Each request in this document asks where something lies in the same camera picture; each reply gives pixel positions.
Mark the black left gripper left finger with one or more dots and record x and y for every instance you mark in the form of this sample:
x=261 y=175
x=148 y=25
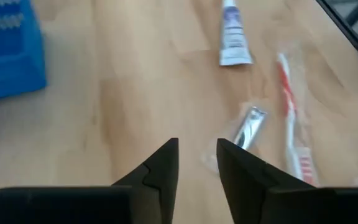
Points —
x=160 y=186

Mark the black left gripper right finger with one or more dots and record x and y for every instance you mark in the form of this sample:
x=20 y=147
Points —
x=244 y=186

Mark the silver nail clipper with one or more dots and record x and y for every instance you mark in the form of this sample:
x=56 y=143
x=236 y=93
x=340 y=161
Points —
x=250 y=127

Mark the red white toothbrush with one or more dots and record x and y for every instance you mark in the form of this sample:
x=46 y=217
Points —
x=289 y=102

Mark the white toothpaste tube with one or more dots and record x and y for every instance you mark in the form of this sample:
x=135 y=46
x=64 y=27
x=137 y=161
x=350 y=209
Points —
x=233 y=43

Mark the blue plastic basket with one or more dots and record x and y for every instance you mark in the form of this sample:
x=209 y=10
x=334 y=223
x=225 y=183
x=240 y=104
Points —
x=8 y=71

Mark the black table frame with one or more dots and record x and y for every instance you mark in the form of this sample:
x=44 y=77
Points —
x=353 y=34

